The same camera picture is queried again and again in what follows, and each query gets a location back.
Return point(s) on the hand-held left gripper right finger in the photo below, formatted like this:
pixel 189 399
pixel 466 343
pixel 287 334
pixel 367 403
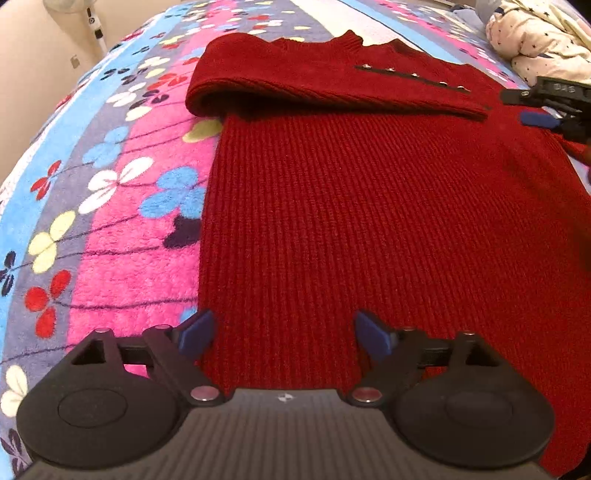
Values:
pixel 371 334

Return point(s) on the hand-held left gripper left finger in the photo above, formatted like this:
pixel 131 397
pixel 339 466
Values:
pixel 196 332

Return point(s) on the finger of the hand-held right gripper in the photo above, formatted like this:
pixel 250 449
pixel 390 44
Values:
pixel 521 96
pixel 538 119

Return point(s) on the red knit sweater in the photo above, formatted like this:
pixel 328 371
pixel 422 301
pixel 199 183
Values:
pixel 346 207

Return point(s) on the yellow star print duvet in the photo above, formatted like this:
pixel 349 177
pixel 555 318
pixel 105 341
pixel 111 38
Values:
pixel 545 37

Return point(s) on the floral striped bed blanket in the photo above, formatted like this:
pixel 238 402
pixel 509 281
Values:
pixel 115 254

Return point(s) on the white standing fan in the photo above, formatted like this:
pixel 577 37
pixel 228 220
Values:
pixel 94 27

